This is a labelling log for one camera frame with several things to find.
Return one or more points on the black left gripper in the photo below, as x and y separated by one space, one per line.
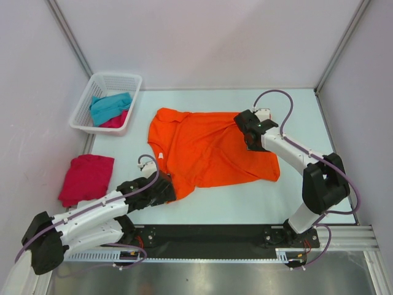
167 195

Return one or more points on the pink t shirt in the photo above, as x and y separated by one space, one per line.
115 122

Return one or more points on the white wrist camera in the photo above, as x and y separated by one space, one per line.
262 113
147 168

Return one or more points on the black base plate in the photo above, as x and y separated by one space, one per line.
219 238

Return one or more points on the orange t shirt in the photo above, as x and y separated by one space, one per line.
206 149

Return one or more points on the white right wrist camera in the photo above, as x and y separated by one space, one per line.
262 113

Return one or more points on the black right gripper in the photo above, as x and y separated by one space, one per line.
256 149

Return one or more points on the folded red t shirt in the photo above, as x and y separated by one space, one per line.
87 179

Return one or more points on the white plastic mesh basket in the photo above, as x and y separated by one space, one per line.
105 84

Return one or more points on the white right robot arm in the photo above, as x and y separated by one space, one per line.
323 177

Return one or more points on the aluminium frame rail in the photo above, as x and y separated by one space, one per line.
348 238

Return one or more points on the teal t shirt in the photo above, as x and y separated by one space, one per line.
105 108

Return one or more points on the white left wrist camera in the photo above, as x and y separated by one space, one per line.
147 168

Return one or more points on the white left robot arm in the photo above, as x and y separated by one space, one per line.
51 239

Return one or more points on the white slotted cable duct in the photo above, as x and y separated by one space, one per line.
128 256

